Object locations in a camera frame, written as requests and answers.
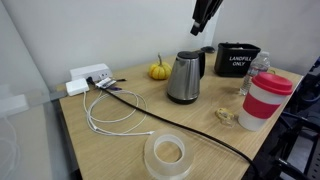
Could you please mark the black metal frame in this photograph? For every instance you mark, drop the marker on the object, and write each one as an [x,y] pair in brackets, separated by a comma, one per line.
[301,130]

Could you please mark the black landfill only bin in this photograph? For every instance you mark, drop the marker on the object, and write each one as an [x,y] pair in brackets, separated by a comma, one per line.
[235,60]

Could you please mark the stainless steel electric kettle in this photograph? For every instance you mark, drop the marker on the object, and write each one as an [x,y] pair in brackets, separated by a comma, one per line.
[185,80]

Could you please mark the white power strip box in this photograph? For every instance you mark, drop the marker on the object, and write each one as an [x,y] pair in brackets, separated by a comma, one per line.
[90,71]

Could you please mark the white square charger adapter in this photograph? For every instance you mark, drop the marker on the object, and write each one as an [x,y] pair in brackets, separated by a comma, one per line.
[77,86]

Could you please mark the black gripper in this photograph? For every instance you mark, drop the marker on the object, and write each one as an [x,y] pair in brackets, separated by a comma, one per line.
[206,5]

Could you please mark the large clear tape roll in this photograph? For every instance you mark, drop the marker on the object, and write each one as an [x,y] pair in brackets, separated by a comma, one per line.
[169,153]

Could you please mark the black kettle lid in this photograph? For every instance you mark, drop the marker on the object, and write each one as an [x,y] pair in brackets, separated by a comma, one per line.
[187,54]

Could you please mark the clear plastic water bottle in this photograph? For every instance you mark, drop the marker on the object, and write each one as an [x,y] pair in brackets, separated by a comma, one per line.
[255,71]

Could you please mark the silver white small packet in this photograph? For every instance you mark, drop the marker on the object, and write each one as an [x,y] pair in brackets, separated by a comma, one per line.
[105,82]

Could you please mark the small yellow pumpkin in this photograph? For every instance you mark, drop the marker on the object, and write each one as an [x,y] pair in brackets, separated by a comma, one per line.
[160,70]

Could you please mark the red and white travel cup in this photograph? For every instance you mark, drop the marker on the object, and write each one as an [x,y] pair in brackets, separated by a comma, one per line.
[263,101]

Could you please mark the small yellow tape roll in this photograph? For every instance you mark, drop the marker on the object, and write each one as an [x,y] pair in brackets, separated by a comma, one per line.
[225,115]

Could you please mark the small black round object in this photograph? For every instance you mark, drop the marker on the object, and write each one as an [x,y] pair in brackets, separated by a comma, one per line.
[208,49]

